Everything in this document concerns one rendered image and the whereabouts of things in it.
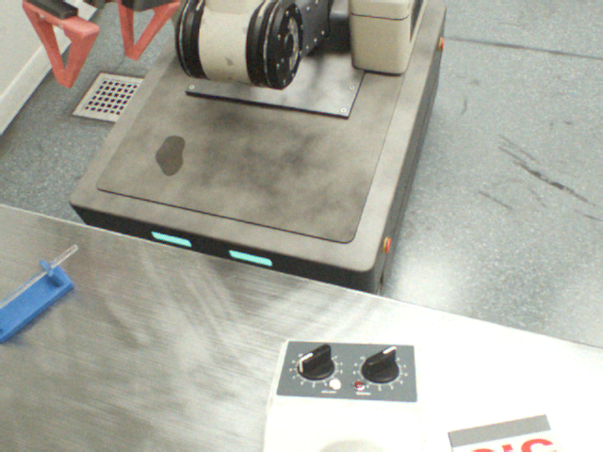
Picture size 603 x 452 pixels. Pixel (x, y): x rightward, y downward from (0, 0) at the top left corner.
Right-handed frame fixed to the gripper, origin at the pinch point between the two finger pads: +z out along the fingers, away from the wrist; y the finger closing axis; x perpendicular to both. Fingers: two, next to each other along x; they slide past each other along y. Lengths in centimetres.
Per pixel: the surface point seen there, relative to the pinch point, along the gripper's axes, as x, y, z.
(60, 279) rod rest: -3.2, -7.5, 22.6
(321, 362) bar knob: -32.4, -8.7, 10.6
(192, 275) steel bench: -15.7, -1.3, 17.8
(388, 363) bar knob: -37.5, -7.0, 8.5
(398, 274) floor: -39, 72, 61
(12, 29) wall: 109, 93, 66
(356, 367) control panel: -35.3, -7.6, 10.3
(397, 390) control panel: -39.0, -9.1, 8.5
